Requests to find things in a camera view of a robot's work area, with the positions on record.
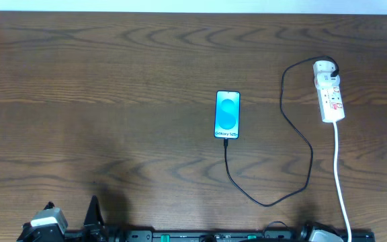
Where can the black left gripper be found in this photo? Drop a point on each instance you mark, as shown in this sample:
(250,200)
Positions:
(76,230)

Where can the blue Galaxy smartphone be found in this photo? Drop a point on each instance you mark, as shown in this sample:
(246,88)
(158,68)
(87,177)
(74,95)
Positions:
(227,114)

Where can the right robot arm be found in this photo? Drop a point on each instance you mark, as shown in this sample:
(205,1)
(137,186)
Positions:
(318,232)

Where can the white USB charger plug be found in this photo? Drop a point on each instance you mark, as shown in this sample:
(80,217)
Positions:
(323,66)

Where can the white power strip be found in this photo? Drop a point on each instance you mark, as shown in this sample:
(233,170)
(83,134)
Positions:
(329,97)

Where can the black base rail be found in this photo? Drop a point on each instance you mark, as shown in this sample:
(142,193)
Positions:
(205,236)

